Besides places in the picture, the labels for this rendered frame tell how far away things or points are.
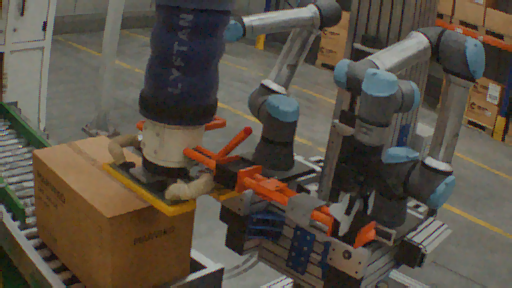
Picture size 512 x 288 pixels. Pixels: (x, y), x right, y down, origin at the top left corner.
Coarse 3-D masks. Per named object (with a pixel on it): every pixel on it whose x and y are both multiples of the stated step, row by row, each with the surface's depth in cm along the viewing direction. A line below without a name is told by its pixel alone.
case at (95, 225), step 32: (64, 160) 182; (96, 160) 188; (128, 160) 194; (64, 192) 168; (96, 192) 163; (128, 192) 169; (64, 224) 173; (96, 224) 156; (128, 224) 158; (160, 224) 170; (192, 224) 184; (64, 256) 180; (96, 256) 161; (128, 256) 162; (160, 256) 175
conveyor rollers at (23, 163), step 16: (0, 128) 301; (0, 144) 278; (16, 144) 281; (0, 160) 256; (16, 160) 264; (32, 160) 266; (16, 176) 242; (32, 176) 249; (16, 192) 232; (32, 192) 232; (32, 208) 216; (16, 224) 199; (32, 224) 206; (32, 240) 191; (48, 256) 187; (64, 272) 177
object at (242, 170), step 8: (216, 160) 133; (224, 160) 135; (232, 160) 137; (240, 160) 139; (248, 160) 138; (216, 168) 133; (224, 168) 131; (232, 168) 133; (240, 168) 134; (248, 168) 131; (256, 168) 133; (216, 176) 133; (224, 176) 132; (232, 176) 130; (240, 176) 129; (248, 176) 132; (224, 184) 132; (232, 184) 130; (240, 184) 130
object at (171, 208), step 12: (108, 168) 149; (120, 168) 150; (132, 168) 148; (120, 180) 146; (132, 180) 144; (144, 192) 139; (156, 192) 140; (156, 204) 136; (168, 204) 135; (180, 204) 137; (192, 204) 139; (168, 216) 133
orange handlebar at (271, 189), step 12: (144, 120) 158; (216, 120) 171; (192, 156) 140; (204, 156) 139; (252, 180) 129; (264, 180) 130; (276, 180) 131; (264, 192) 126; (276, 192) 125; (288, 192) 127; (312, 216) 118; (324, 216) 117; (372, 228) 114
